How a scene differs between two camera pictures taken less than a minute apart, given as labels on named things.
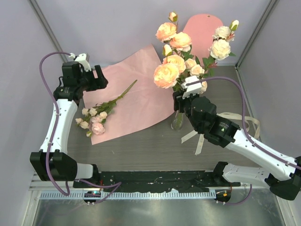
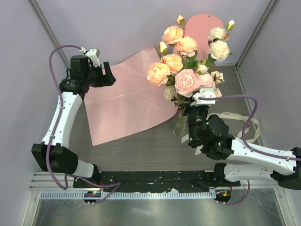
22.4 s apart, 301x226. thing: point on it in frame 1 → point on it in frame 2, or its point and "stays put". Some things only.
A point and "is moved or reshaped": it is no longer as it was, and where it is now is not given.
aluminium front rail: [38, 183] stays put
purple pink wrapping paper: [144, 102] stays put
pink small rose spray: [92, 118] → [187, 83]
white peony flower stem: [220, 49] is moved or reshaped
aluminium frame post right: [272, 3] stays put
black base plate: [158, 181] stays put
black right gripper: [178, 101] → [187, 108]
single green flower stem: [179, 42] is moved or reshaped
